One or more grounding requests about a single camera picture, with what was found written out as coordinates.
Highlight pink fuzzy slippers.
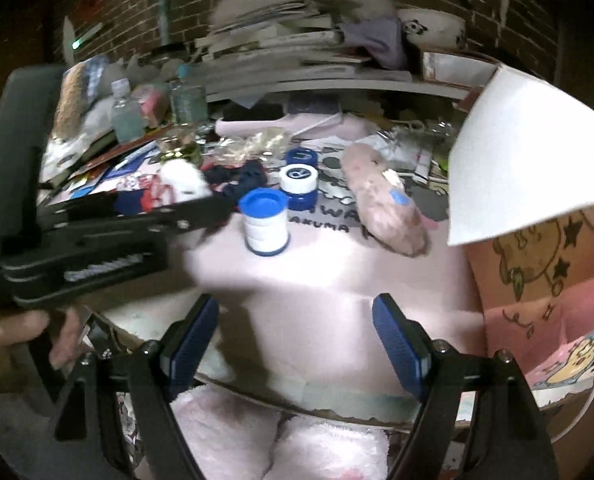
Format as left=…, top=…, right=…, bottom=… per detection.
left=171, top=386, right=389, bottom=480

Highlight pink fluffy plush toy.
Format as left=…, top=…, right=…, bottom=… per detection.
left=341, top=143, right=429, bottom=258

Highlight clear plastic bag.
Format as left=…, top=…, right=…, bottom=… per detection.
left=213, top=128, right=291, bottom=164

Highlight blue lens case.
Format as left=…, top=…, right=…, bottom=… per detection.
left=285, top=146, right=318, bottom=168

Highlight green glass jar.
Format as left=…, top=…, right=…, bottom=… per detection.
left=156, top=127, right=202, bottom=167

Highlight person left hand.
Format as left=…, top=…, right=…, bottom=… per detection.
left=0, top=307, right=83, bottom=393

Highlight white plush with red glasses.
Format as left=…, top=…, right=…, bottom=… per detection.
left=140, top=158, right=212, bottom=212

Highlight brown plush toy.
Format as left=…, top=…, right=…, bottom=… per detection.
left=53, top=62, right=88, bottom=142

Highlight white lid blue case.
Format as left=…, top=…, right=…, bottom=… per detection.
left=280, top=164, right=318, bottom=211

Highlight white shelf board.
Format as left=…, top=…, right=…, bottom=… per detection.
left=207, top=79, right=469, bottom=102

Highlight panda ceramic bowl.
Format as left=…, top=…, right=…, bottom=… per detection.
left=398, top=8, right=466, bottom=51

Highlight dark navy scrunchie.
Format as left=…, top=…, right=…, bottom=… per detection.
left=202, top=159, right=268, bottom=205

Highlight small clear plastic bottle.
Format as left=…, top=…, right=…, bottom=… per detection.
left=111, top=78, right=145, bottom=144

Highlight blue lid white jar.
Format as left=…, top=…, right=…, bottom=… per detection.
left=238, top=188, right=290, bottom=257

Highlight stack of books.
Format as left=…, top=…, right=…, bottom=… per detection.
left=192, top=0, right=397, bottom=86

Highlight purple grey cloth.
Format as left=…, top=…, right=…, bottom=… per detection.
left=339, top=16, right=406, bottom=70

